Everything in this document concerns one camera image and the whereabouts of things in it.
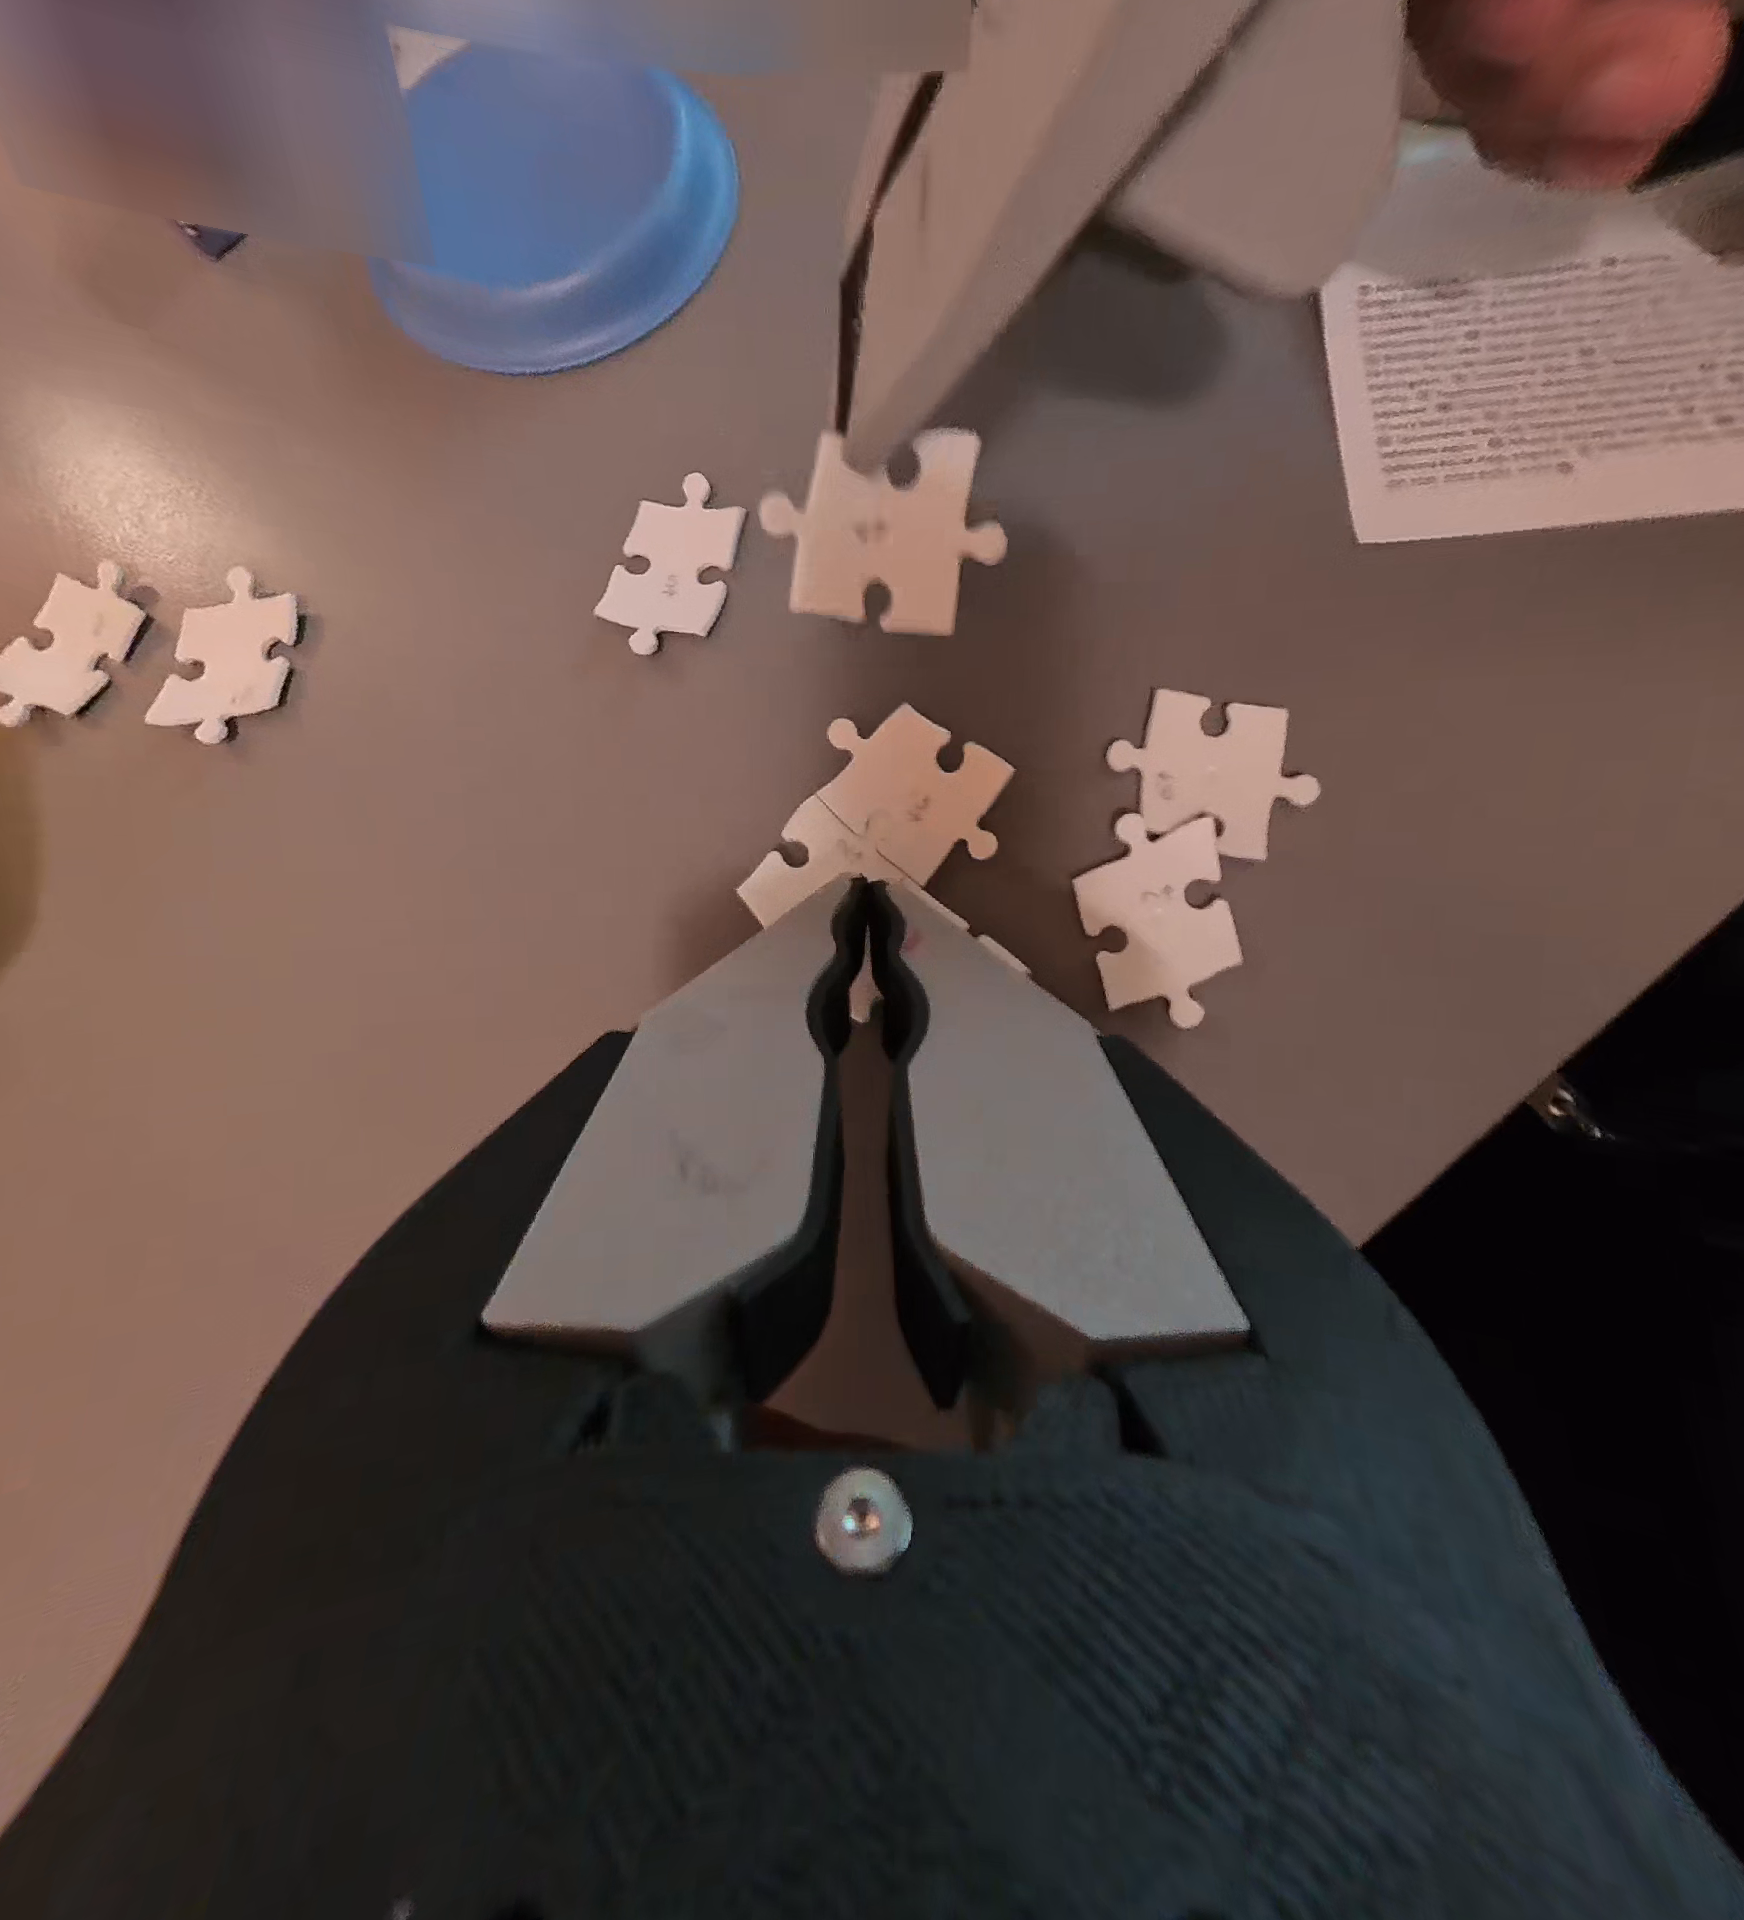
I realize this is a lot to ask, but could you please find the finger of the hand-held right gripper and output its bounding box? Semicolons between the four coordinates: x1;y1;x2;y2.
829;68;948;440
843;0;1264;469

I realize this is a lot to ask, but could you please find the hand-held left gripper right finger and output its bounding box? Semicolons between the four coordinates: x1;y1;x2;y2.
869;879;1254;1412

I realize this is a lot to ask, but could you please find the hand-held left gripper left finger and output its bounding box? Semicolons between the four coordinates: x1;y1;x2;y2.
478;879;870;1404

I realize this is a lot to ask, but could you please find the white curved puzzle piece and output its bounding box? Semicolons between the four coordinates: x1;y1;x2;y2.
0;558;155;731
143;566;305;747
758;426;1009;638

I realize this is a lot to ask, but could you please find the joined white puzzle piece cluster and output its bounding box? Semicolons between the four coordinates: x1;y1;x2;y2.
734;701;1031;1024

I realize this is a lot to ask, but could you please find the scatter of white puzzle pieces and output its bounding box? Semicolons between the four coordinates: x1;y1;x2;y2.
594;472;1324;1032

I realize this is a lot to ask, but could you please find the person's right hand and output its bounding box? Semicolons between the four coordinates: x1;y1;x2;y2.
1401;0;1739;192

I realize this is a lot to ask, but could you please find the blue round plastic stand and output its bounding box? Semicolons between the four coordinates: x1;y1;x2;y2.
364;58;741;378

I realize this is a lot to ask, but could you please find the white printed instruction leaflet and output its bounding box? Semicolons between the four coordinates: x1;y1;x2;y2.
1317;117;1744;546

